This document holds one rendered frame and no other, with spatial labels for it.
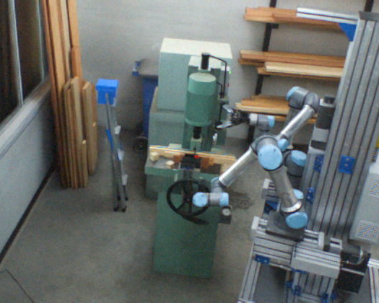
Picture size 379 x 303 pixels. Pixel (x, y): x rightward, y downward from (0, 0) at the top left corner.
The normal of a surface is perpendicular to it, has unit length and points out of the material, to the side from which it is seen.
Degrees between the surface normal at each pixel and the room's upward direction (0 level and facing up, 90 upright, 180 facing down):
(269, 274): 0
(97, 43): 90
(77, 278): 0
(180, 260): 90
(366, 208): 90
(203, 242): 90
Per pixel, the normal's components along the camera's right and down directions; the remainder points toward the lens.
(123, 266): 0.07, -0.88
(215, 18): -0.02, 0.46
